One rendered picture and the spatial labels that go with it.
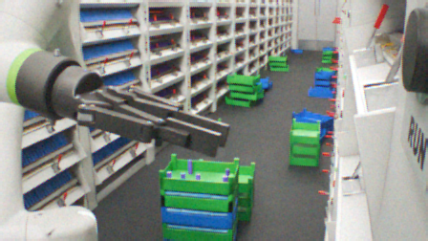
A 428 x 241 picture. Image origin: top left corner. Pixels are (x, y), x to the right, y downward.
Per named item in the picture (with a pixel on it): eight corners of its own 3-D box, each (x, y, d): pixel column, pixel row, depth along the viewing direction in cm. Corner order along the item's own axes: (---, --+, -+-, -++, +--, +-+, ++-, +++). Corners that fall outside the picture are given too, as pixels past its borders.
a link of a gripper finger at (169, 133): (153, 120, 47) (141, 126, 44) (190, 132, 46) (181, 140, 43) (151, 130, 48) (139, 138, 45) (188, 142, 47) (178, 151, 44)
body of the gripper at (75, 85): (83, 107, 58) (134, 124, 56) (47, 122, 50) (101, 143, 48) (88, 60, 55) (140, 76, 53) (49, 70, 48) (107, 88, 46)
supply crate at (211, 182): (160, 189, 154) (159, 171, 152) (173, 169, 173) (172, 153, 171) (232, 195, 150) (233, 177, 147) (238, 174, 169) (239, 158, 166)
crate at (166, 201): (160, 207, 157) (160, 189, 154) (173, 186, 176) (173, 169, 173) (232, 213, 152) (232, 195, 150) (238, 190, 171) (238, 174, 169)
